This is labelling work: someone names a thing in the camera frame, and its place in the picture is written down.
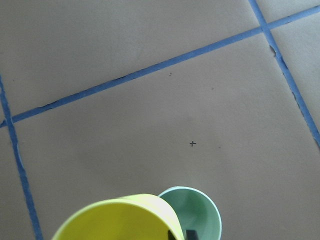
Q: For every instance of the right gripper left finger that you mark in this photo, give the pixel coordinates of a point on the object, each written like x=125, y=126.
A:
x=170, y=235

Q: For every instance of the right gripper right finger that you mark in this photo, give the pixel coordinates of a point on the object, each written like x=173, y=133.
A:
x=191, y=234

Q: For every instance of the yellow plastic cup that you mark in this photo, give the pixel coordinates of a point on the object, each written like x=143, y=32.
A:
x=132, y=217

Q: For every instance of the green plastic cup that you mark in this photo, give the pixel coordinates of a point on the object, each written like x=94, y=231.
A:
x=195, y=211

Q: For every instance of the brown paper table mat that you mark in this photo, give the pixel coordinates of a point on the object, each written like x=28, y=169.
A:
x=106, y=98

